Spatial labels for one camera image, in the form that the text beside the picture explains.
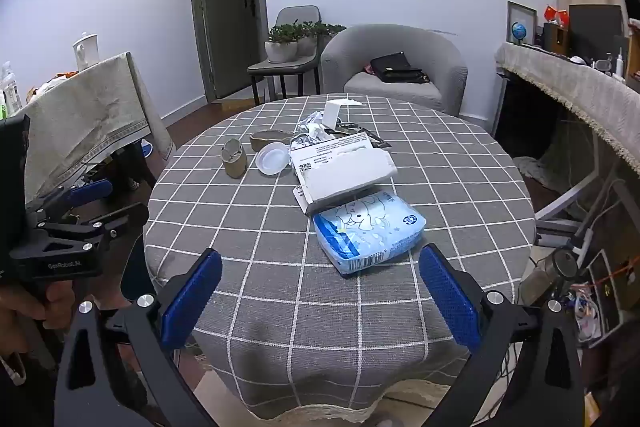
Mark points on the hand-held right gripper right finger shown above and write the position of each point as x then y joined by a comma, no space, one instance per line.
450,302

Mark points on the large white cardboard box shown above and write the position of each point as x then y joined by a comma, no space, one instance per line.
345,177

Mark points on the green plant white pot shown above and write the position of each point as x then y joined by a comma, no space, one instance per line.
280,52

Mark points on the green plant grey pot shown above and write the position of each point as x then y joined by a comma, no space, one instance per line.
330,29
307,44

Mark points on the brown cardboard tape roll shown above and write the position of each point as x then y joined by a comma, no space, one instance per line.
235,167

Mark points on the clear plastic lid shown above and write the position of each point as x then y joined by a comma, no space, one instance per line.
272,159

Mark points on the cream fringed table runner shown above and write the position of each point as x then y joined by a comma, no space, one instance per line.
565,82

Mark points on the dark plastic wrapper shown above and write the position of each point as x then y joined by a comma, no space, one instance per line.
352,127

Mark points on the beige embroidered tablecloth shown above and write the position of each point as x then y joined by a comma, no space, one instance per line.
85,117

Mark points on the dark grey door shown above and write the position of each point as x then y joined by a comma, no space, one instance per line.
225,32

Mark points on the white kettle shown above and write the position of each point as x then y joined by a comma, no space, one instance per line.
85,49

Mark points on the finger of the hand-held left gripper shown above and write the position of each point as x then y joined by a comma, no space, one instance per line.
92,192
117,219

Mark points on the black handbag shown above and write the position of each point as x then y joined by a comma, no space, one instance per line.
395,67

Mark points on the grey dining chair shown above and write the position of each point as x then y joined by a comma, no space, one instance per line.
295,14

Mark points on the white bottle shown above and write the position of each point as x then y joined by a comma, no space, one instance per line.
619,64

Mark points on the grey armchair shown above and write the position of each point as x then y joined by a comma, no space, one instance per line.
400,47

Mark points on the blue tissue packet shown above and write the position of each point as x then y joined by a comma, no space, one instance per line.
370,232

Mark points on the small blue globe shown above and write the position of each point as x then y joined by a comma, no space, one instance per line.
519,31

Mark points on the small red flags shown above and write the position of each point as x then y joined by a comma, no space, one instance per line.
555,14

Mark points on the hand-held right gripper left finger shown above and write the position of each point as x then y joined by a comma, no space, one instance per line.
192,302

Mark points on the grey checked tablecloth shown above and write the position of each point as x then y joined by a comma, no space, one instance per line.
300,332

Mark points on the person's left hand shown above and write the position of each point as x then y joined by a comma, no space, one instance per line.
20,312

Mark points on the beige floor rug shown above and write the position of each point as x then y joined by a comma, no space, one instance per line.
535,172

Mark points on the small white box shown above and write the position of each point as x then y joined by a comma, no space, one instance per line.
332,114

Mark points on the black monitor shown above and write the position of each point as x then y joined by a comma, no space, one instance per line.
595,29

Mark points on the dark wooden box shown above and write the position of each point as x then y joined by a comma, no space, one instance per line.
555,38

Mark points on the crumpled silver foil wrapper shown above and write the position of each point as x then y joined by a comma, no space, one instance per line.
312,132

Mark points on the grey picture frame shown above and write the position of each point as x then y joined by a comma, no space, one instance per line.
520,12

